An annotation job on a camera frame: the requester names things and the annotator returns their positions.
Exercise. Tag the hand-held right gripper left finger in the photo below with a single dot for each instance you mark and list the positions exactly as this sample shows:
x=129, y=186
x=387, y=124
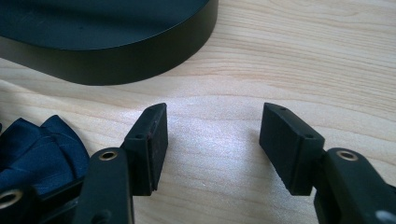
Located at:
x=148, y=152

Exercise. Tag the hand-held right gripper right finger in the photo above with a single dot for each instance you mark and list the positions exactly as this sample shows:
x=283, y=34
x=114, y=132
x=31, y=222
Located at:
x=286, y=149

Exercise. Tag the dark blue cloth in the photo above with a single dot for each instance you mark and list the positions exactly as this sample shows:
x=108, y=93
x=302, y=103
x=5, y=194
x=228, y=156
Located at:
x=40, y=155

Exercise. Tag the black round box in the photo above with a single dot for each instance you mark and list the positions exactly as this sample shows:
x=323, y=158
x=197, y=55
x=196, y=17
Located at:
x=102, y=34

